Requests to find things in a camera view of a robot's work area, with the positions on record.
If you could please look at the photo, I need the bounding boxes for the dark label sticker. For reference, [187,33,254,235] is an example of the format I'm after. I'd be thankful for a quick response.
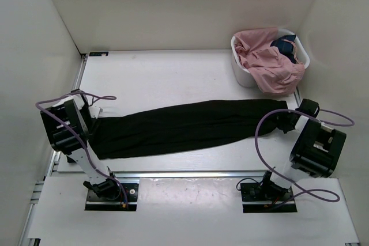
[89,51,109,57]

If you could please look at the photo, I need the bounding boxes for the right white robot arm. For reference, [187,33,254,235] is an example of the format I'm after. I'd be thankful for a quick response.
[255,104,347,200]

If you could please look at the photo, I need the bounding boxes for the pink trousers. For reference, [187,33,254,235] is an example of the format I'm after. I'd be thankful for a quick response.
[234,27,305,96]

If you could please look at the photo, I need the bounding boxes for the navy blue garment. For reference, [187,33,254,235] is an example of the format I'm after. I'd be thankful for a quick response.
[270,35,298,64]

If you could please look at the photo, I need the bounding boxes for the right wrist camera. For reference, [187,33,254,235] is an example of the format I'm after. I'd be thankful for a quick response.
[296,99,320,118]

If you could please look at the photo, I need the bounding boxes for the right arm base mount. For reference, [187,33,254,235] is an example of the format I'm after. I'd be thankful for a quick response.
[236,182,298,214]

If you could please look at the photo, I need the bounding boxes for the black trousers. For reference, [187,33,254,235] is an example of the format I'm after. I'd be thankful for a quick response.
[82,99,288,160]

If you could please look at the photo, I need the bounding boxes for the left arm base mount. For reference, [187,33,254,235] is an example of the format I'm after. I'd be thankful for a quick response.
[83,179,140,211]

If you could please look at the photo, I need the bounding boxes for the white laundry basket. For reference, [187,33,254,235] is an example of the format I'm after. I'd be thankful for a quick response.
[231,28,310,88]

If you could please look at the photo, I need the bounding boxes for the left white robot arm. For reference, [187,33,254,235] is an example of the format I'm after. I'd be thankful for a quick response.
[35,94,123,200]

